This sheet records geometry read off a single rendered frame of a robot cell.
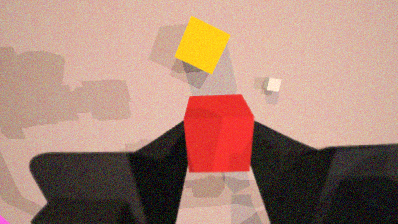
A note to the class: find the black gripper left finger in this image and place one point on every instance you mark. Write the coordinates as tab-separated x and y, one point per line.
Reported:
151	179

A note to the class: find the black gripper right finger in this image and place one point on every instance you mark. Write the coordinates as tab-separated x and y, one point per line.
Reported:
297	182

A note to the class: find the red block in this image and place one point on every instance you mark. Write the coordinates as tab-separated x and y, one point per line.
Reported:
219	133

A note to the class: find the yellow block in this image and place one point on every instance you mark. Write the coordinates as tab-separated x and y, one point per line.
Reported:
202	45

